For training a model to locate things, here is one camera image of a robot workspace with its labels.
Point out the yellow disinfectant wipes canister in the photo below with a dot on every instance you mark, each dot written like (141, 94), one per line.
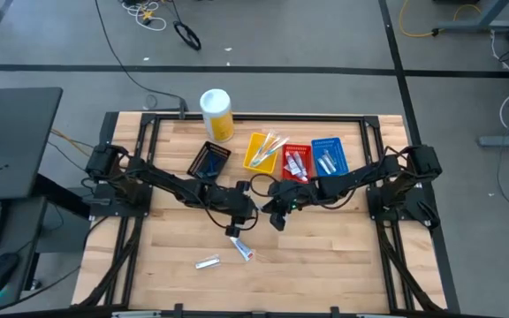
(217, 110)

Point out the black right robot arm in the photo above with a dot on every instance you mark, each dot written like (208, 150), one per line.
(351, 176)

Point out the black computer mouse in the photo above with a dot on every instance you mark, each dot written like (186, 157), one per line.
(0, 271)

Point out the yellow plastic basket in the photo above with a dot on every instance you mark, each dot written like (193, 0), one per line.
(268, 164)

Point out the black flat desk panel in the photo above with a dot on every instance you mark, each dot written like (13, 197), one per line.
(16, 141)

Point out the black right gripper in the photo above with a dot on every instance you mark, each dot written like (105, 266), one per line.
(292, 196)

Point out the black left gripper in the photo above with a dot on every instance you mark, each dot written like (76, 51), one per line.
(237, 205)

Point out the white aluminium bar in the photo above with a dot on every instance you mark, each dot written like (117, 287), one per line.
(135, 314)
(374, 315)

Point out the black plastic basket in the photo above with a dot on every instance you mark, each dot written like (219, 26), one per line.
(219, 154)

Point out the gray desk leg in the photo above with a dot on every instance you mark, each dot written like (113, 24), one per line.
(480, 24)

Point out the red toothbrush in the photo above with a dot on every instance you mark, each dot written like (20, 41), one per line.
(261, 157)

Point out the blue toothbrush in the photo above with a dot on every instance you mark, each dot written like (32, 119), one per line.
(273, 152)
(265, 145)

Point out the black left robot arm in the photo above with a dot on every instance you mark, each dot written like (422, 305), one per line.
(170, 183)

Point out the red plastic basket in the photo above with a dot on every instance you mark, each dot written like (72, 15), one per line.
(309, 152)

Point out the blue plastic basket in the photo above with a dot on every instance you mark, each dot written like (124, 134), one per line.
(340, 152)

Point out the black desk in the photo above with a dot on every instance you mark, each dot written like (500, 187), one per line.
(25, 229)

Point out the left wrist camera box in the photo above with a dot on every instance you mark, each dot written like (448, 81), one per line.
(242, 185)

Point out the white travel toothpaste tube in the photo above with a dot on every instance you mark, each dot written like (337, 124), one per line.
(290, 161)
(242, 248)
(301, 164)

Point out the gray desk foot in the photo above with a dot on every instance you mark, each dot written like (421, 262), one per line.
(506, 140)

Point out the black aluminium table frame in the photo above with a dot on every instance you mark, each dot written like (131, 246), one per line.
(281, 117)

